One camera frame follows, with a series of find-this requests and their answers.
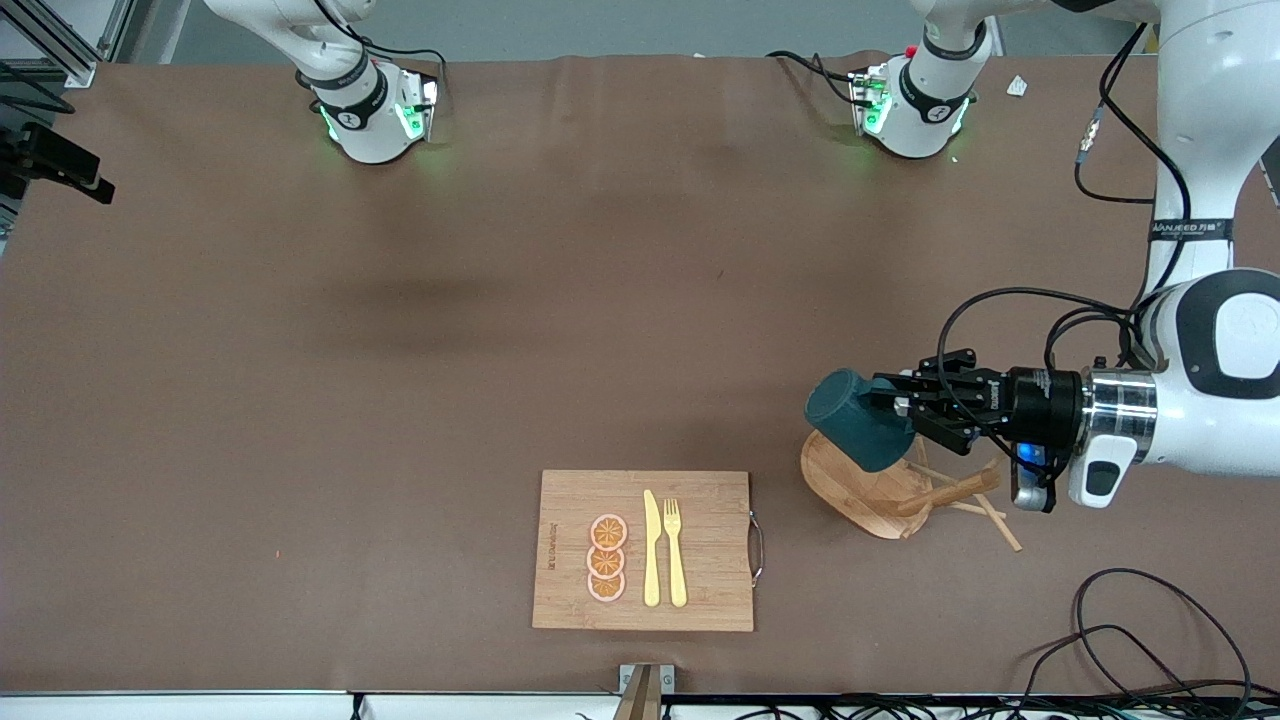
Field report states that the dark green ribbed cup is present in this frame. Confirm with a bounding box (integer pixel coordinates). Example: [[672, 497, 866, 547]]
[[806, 368, 917, 473]]

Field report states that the wooden cup rack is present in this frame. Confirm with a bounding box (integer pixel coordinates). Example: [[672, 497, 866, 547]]
[[800, 430, 1023, 553]]

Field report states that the wooden cutting board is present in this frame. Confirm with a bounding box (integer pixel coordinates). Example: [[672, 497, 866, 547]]
[[532, 470, 766, 633]]

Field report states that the yellow plastic fork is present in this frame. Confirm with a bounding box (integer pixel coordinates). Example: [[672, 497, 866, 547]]
[[664, 498, 689, 609]]

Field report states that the yellow plastic knife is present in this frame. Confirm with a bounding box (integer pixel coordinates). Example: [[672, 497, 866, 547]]
[[643, 489, 662, 608]]

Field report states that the brown table cover sheet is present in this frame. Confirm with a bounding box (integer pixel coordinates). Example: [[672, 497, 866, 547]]
[[0, 52, 1280, 696]]

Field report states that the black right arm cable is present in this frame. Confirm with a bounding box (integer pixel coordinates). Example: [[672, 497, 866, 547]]
[[0, 62, 76, 113]]

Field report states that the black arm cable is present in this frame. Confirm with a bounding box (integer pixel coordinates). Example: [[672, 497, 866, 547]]
[[0, 62, 76, 113], [938, 25, 1196, 446]]

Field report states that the aluminium frame post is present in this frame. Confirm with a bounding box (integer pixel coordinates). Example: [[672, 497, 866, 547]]
[[0, 0, 136, 89]]

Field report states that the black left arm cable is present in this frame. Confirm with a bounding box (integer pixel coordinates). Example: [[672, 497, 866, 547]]
[[938, 25, 1196, 446]]

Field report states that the looped black floor cable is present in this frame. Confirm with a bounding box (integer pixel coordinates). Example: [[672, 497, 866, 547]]
[[1020, 568, 1256, 720]]

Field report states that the black left base cable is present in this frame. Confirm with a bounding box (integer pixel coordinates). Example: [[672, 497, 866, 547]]
[[765, 50, 863, 106]]

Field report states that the black base cable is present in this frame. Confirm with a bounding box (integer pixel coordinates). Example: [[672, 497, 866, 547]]
[[765, 50, 863, 106], [355, 40, 448, 91]]

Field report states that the black right base cable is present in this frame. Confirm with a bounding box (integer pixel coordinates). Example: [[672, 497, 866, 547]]
[[355, 40, 448, 91]]

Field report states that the metal table edge bracket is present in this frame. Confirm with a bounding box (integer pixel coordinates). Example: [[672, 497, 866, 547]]
[[612, 664, 676, 720]]

